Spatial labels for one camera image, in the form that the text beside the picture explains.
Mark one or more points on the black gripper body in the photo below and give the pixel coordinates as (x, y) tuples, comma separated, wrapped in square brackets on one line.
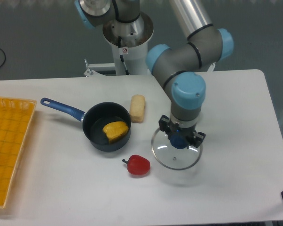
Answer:
[(184, 129)]

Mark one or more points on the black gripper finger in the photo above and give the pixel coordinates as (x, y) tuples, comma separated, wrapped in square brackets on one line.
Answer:
[(196, 139), (164, 125)]

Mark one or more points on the glass lid blue knob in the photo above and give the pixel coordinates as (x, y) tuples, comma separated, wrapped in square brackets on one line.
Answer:
[(179, 157)]

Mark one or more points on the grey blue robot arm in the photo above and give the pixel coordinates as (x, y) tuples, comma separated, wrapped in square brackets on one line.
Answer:
[(186, 90)]

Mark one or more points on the beige bread loaf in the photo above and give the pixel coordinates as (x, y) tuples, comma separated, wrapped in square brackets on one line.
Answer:
[(137, 108)]

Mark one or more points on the yellow bell pepper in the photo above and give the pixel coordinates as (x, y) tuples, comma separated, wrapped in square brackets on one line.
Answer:
[(114, 131)]

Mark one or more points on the red bell pepper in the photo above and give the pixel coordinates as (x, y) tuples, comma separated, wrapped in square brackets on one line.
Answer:
[(137, 165)]

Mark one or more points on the dark blue saucepan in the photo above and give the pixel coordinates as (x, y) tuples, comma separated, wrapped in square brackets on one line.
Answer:
[(95, 119)]

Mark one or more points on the yellow plastic basket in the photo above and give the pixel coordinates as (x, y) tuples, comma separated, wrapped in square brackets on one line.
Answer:
[(15, 118)]

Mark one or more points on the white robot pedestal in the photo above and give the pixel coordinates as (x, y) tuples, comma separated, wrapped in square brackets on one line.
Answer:
[(129, 42)]

